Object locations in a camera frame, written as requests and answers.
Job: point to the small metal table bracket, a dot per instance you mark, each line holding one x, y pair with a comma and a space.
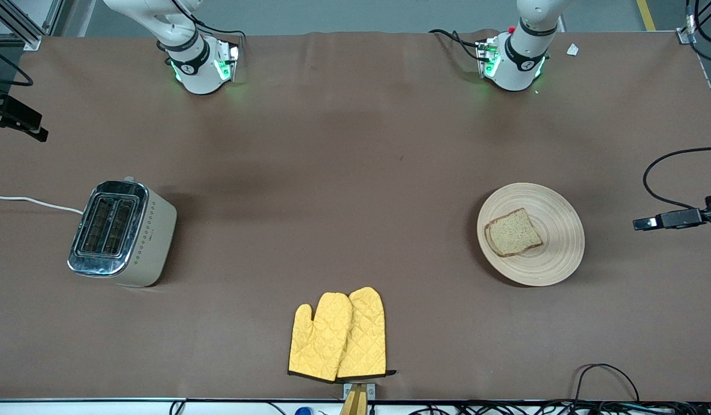
371, 391

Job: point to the brown table cover sheet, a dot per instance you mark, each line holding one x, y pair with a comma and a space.
390, 115

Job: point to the brown toast slice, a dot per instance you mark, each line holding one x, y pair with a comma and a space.
512, 233

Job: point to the small white paper scrap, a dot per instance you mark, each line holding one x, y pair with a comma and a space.
572, 49

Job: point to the aluminium frame profile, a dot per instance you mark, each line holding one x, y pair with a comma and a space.
29, 37

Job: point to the aluminium corner bracket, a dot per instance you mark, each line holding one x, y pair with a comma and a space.
687, 36

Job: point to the small blue cap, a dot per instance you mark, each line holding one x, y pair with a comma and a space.
303, 411

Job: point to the wooden stick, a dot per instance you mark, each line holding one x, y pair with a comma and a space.
355, 403

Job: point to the yellow quilted oven mitt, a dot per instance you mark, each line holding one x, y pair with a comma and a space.
367, 334
319, 340

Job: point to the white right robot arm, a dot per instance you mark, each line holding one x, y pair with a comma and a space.
196, 72

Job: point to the beige chrome two-slot toaster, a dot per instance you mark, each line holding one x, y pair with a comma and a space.
150, 236

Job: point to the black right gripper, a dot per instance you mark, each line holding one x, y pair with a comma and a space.
2, 111

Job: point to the round light wooden plate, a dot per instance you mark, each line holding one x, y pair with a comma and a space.
557, 253

